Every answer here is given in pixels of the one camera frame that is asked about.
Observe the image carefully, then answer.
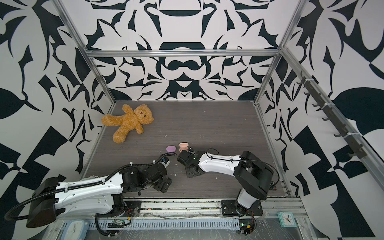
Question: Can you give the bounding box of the pink earbud charging case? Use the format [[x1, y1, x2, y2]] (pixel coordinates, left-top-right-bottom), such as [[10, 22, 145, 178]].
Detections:
[[179, 143, 189, 153]]

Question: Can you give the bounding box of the purple earbud charging case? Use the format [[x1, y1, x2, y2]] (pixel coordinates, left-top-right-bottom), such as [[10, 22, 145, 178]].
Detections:
[[166, 146, 177, 153]]

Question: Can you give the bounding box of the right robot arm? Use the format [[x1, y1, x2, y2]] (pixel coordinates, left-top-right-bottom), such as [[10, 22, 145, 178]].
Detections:
[[178, 149, 280, 217]]

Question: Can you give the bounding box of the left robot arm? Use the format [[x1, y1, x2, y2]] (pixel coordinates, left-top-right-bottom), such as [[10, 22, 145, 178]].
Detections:
[[5, 153, 176, 228]]

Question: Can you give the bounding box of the brown teddy bear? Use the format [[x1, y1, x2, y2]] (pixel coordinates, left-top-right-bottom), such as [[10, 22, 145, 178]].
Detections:
[[101, 105, 154, 144]]

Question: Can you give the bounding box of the small green desk clock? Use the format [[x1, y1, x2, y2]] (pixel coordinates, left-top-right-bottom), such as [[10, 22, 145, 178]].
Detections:
[[277, 212, 297, 228]]

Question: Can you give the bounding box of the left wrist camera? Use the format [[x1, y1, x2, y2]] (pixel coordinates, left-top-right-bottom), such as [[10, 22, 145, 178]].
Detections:
[[159, 157, 170, 168]]

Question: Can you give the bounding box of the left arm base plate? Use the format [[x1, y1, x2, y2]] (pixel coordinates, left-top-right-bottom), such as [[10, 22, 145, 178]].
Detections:
[[123, 200, 142, 217]]

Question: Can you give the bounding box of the white cable duct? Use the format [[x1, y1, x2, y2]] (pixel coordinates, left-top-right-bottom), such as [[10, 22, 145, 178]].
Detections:
[[99, 219, 241, 230]]

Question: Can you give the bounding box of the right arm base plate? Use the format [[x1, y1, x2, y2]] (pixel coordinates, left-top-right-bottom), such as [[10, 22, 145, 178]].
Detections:
[[221, 200, 264, 217]]

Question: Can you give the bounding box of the aluminium frame corner post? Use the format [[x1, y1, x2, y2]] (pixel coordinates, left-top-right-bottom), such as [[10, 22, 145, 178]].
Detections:
[[254, 50, 282, 105]]

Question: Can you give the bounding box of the wall hook rail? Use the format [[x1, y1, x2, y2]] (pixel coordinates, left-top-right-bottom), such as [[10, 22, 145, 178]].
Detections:
[[298, 77, 368, 159]]

